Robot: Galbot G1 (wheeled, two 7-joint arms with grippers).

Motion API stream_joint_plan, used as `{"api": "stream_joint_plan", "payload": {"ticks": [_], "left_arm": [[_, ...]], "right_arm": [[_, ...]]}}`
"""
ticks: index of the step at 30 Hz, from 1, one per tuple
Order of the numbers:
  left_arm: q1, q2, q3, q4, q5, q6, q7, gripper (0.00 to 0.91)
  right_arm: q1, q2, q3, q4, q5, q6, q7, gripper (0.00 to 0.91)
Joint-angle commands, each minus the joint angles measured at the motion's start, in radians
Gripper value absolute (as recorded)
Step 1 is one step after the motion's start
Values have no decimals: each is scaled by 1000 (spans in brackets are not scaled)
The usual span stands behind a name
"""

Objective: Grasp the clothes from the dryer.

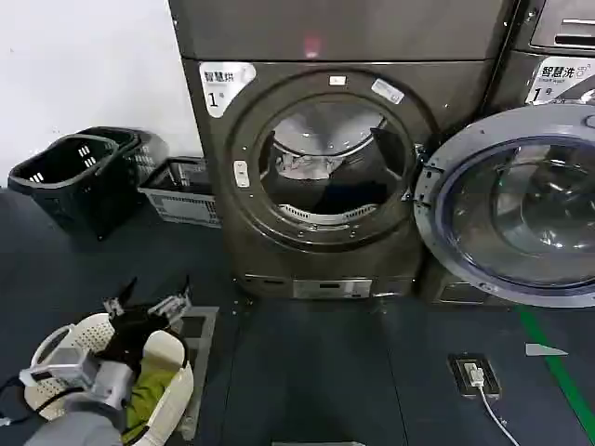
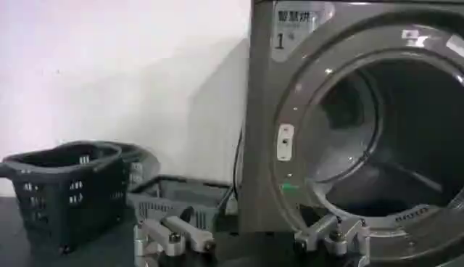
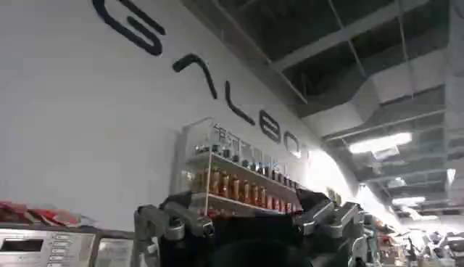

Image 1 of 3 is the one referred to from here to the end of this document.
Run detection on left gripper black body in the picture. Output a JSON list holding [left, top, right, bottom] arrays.
[[95, 306, 172, 374]]

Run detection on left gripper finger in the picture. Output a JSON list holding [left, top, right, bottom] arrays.
[[148, 274, 192, 322], [103, 277, 139, 321]]

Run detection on green cloth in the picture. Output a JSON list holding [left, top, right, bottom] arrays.
[[122, 354, 181, 434]]

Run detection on white perforated laundry basket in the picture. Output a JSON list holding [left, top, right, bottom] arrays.
[[22, 311, 195, 446]]

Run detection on grey slatted plastic crate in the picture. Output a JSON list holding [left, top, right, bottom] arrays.
[[138, 156, 222, 230]]

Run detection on black plastic basket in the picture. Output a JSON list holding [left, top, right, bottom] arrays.
[[7, 133, 140, 243], [75, 125, 171, 188]]

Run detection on grey dryer with open drum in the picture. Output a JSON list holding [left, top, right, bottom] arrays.
[[166, 0, 512, 301]]

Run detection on white crumpled cloth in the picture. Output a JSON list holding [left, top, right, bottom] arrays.
[[275, 151, 337, 183]]

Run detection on dark cloth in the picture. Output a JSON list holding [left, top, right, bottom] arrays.
[[310, 164, 390, 216]]

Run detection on white plug adapter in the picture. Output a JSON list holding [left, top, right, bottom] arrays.
[[461, 363, 485, 387]]

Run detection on black floor socket box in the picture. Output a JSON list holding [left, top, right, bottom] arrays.
[[446, 353, 504, 402]]

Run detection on round glass dryer door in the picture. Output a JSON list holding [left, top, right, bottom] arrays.
[[412, 107, 595, 309]]

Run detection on grey tape scrap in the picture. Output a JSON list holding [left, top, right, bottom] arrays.
[[524, 342, 570, 359]]

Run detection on green floor tape line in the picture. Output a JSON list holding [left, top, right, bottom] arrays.
[[518, 306, 595, 441]]

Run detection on grey machine with closed door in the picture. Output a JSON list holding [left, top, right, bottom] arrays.
[[483, 0, 595, 308]]

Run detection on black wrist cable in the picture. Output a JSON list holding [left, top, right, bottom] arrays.
[[0, 374, 71, 426]]

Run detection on white power cable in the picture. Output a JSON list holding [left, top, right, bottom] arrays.
[[473, 381, 518, 446]]

